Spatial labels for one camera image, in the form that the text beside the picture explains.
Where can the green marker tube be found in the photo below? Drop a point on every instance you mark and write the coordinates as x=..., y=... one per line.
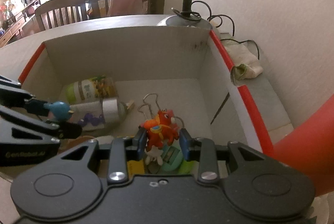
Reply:
x=186, y=167

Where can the red orange dragon toy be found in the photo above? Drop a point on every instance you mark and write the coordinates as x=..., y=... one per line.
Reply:
x=162, y=129

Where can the green lid label jar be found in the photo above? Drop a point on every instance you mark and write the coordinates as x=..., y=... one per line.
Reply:
x=92, y=89

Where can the glass jar purple beads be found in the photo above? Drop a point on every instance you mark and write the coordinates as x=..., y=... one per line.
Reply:
x=98, y=115

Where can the wooden dining chair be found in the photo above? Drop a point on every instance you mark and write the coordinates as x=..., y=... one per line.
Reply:
x=56, y=13

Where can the white bunny figurine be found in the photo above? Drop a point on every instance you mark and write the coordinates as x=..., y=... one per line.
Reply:
x=154, y=155

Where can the pink blue figurine keychain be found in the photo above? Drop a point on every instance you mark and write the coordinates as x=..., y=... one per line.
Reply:
x=61, y=111

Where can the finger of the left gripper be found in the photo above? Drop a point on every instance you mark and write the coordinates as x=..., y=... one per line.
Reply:
x=13, y=96
x=61, y=130

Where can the grey desk lamp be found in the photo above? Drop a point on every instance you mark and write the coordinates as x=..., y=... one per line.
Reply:
x=185, y=18

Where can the yellow rectangular box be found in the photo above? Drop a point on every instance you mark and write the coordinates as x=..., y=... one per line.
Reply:
x=135, y=168

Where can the grey correction tape dispenser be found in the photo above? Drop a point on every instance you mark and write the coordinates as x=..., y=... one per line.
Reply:
x=128, y=106

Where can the wooden tv cabinet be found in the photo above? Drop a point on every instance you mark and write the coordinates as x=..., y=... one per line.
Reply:
x=22, y=24

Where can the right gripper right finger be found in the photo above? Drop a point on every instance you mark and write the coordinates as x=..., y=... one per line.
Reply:
x=203, y=151

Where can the crumpled white cloth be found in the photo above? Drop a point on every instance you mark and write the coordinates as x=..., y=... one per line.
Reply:
x=246, y=65

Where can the red water bottle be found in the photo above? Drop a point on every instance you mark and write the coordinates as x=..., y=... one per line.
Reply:
x=309, y=148

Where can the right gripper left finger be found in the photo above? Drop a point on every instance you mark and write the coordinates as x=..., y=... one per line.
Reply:
x=123, y=150

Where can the red cardboard box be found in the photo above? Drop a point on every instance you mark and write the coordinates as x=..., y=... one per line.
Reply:
x=186, y=70

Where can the teal round toy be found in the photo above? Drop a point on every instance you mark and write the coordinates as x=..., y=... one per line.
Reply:
x=172, y=158

